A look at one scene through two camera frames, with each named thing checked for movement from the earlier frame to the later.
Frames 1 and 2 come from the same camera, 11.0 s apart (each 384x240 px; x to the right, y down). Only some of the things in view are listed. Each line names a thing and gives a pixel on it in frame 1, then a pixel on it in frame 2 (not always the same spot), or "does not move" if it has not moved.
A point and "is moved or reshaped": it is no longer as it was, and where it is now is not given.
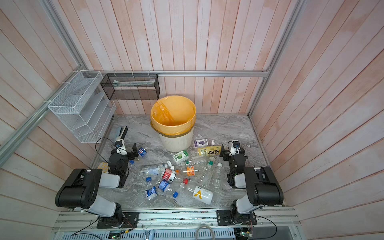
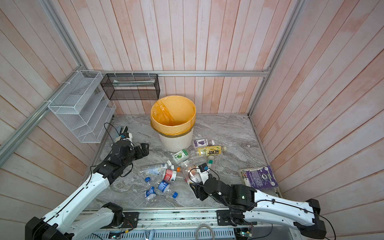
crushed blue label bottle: [166, 187] does not move
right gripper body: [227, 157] -> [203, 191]
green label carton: [181, 157] does not move
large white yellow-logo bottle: [201, 194] is moved or reshaped
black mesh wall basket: [131, 86] does not move
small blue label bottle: [150, 193] does not move
